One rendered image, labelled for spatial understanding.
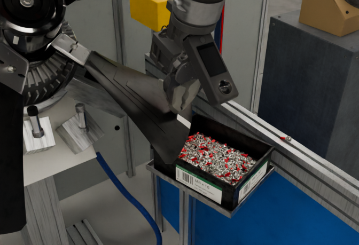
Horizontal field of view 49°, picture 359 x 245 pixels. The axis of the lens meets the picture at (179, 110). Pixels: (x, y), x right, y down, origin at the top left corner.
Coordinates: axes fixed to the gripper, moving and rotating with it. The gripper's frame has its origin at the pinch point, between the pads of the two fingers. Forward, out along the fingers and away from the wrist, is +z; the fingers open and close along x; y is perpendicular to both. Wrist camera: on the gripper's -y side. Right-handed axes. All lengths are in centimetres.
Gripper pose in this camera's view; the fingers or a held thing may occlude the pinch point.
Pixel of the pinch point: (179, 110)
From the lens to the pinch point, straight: 73.4
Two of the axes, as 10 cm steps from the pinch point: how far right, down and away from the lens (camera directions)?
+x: -8.1, 3.2, -4.9
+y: -5.6, -6.7, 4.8
